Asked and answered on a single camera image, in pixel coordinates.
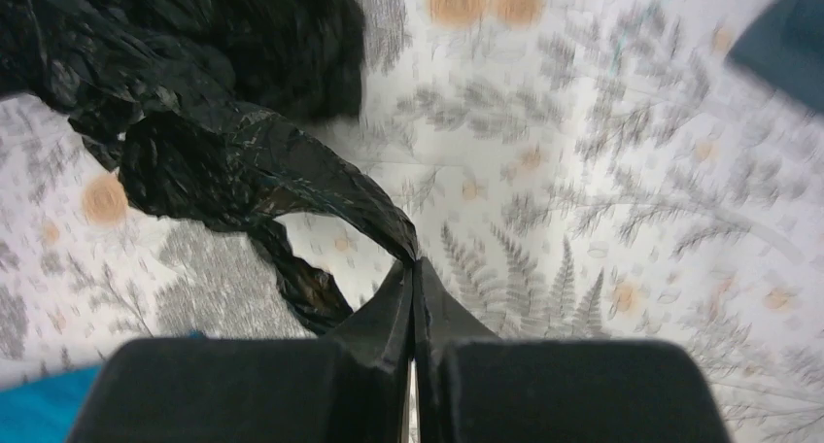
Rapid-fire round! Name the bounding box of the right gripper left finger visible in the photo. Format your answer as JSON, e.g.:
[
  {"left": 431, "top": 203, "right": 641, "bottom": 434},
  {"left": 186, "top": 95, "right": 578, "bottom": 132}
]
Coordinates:
[{"left": 68, "top": 263, "right": 414, "bottom": 443}]

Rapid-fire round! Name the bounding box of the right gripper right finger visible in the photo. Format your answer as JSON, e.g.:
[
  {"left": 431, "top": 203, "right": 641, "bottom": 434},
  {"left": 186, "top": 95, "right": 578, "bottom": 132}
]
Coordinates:
[{"left": 411, "top": 259, "right": 730, "bottom": 443}]

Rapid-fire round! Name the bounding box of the black trash bag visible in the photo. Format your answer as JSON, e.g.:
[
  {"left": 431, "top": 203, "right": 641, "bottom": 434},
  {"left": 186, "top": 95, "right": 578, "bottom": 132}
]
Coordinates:
[{"left": 1, "top": 0, "right": 418, "bottom": 333}]

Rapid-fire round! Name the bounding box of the floral patterned table mat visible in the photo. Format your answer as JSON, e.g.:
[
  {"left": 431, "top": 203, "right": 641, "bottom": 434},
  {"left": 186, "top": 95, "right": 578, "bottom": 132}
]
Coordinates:
[{"left": 1, "top": 0, "right": 823, "bottom": 442}]

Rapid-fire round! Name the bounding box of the bright blue folded cloth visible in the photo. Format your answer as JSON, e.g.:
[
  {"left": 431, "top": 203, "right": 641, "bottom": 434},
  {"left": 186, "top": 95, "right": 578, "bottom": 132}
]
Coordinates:
[{"left": 1, "top": 365, "right": 102, "bottom": 442}]

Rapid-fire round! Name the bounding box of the dark teal crumpled cloth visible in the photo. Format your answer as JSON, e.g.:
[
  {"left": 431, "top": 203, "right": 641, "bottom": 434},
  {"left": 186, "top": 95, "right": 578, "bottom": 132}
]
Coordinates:
[{"left": 728, "top": 0, "right": 823, "bottom": 114}]

